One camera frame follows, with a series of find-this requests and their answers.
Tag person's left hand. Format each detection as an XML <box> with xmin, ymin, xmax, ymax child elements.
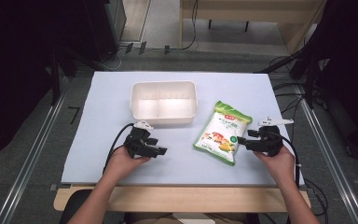
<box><xmin>103</xmin><ymin>145</ymin><xmax>152</xmax><ymax>185</ymax></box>

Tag green and white food bag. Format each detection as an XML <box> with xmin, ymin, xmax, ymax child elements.
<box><xmin>192</xmin><ymin>100</ymin><xmax>254</xmax><ymax>167</ymax></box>

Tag metal floor rail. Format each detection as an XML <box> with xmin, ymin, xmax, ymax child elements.
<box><xmin>0</xmin><ymin>77</ymin><xmax>71</xmax><ymax>224</ymax></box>
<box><xmin>295</xmin><ymin>83</ymin><xmax>358</xmax><ymax>224</ymax></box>

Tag black hanging cable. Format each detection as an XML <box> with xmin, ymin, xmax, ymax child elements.
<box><xmin>180</xmin><ymin>0</ymin><xmax>200</xmax><ymax>51</ymax></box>

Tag black curtain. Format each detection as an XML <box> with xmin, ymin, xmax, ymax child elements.
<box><xmin>288</xmin><ymin>0</ymin><xmax>358</xmax><ymax>161</ymax></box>
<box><xmin>0</xmin><ymin>0</ymin><xmax>119</xmax><ymax>166</ymax></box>

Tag light wooden desk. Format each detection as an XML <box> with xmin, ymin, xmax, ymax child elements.
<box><xmin>180</xmin><ymin>0</ymin><xmax>328</xmax><ymax>54</ymax></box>

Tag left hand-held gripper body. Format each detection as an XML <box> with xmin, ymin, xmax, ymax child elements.
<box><xmin>123</xmin><ymin>120</ymin><xmax>154</xmax><ymax>159</ymax></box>

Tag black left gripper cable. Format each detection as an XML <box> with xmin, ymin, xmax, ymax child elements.
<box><xmin>102</xmin><ymin>122</ymin><xmax>136</xmax><ymax>175</ymax></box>

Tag black floor cables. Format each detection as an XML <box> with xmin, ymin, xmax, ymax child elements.
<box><xmin>268</xmin><ymin>55</ymin><xmax>311</xmax><ymax>125</ymax></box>

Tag white divided plastic container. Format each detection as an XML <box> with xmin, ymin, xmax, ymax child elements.
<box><xmin>129</xmin><ymin>80</ymin><xmax>199</xmax><ymax>126</ymax></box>

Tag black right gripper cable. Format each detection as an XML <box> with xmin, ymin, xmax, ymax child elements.
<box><xmin>269</xmin><ymin>131</ymin><xmax>302</xmax><ymax>189</ymax></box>

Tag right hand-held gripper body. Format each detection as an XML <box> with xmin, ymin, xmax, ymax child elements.
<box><xmin>255</xmin><ymin>117</ymin><xmax>295</xmax><ymax>158</ymax></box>

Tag person's right hand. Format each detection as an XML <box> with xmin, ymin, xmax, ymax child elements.
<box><xmin>254</xmin><ymin>145</ymin><xmax>296</xmax><ymax>188</ymax></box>

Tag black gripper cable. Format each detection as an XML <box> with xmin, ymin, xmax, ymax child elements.
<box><xmin>269</xmin><ymin>131</ymin><xmax>302</xmax><ymax>189</ymax></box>
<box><xmin>102</xmin><ymin>122</ymin><xmax>136</xmax><ymax>175</ymax></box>

